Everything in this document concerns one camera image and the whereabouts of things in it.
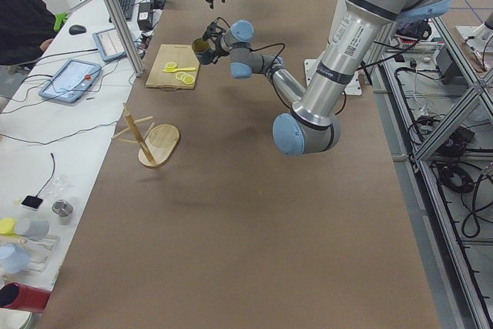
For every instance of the dark teal mug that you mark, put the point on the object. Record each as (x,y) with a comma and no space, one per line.
(203,51)

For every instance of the wooden cup storage rack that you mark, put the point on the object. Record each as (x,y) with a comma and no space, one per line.
(155,146)

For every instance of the small steel cup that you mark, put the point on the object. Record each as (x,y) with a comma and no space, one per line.
(63,210)

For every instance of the grey cup lying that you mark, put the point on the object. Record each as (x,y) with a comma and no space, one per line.
(33,229)

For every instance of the yellow cup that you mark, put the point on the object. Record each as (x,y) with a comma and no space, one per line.
(7,226)

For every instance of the light blue cup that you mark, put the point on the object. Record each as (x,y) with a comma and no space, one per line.
(14,258)

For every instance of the red cylinder cup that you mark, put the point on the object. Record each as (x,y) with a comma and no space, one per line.
(22,297)

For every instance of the lemon slice end of row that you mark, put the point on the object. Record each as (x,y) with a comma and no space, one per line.
(188,80)

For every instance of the yellow plastic knife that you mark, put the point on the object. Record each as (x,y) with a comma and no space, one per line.
(184,69)

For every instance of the lemon slice middle of row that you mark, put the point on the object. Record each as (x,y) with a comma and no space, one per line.
(180,75)

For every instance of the wooden cutting board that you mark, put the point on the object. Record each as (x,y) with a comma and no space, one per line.
(183,55)

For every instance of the lemon slice by knife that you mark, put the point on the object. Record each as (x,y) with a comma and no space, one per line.
(170,67)

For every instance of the black power adapter box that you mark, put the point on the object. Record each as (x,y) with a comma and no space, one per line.
(145,16)

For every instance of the black keyboard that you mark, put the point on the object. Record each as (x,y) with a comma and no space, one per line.
(126,1)

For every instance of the blue teach pendant far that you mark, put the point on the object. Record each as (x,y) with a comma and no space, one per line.
(109,45)

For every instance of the blue teach pendant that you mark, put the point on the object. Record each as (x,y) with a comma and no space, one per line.
(71,82)
(109,45)

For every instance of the black computer mouse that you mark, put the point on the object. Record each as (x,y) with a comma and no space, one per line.
(77,29)

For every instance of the blue teach pendant near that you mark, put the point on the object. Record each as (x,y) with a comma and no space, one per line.
(71,82)

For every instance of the person in black sweater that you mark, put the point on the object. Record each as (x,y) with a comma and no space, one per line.
(27,30)

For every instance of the small black square pad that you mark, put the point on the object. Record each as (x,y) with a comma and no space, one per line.
(32,202)

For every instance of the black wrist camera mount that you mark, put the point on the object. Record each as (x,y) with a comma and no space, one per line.
(218,27)

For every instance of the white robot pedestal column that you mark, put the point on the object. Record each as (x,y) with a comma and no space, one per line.
(335,35)

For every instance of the aluminium frame post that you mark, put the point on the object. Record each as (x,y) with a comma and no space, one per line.
(118,20)

